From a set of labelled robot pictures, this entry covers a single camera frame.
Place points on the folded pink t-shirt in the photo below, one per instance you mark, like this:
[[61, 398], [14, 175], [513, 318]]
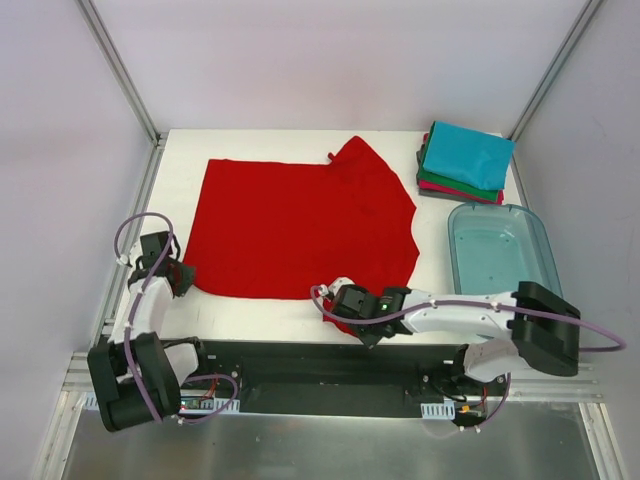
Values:
[[435, 191]]

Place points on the left white cable duct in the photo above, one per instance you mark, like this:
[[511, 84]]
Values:
[[196, 406]]

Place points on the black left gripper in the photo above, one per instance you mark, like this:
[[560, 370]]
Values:
[[181, 276]]

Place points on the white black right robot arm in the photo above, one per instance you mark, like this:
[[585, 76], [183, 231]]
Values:
[[531, 327]]

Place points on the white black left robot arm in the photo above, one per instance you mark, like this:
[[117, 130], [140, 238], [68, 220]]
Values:
[[136, 376]]

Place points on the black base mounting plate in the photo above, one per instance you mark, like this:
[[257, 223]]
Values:
[[388, 381]]

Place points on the right aluminium frame post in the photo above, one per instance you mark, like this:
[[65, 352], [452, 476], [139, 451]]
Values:
[[570, 42]]

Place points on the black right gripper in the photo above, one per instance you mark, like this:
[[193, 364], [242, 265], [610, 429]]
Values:
[[368, 334]]

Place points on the red t-shirt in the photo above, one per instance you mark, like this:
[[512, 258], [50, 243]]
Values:
[[267, 230]]

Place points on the white cable duct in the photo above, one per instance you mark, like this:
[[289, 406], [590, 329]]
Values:
[[196, 406], [438, 411]]

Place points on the right white cable duct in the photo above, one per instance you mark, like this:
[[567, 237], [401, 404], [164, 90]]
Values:
[[438, 411]]

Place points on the translucent blue plastic bin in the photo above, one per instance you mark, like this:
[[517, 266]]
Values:
[[495, 247]]

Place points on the folded cyan t-shirt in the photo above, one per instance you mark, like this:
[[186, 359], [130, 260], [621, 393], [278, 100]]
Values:
[[473, 157]]

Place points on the left aluminium frame post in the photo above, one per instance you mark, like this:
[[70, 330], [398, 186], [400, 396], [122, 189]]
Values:
[[116, 64]]

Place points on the aluminium frame post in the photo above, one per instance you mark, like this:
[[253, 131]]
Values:
[[116, 64], [570, 42]]

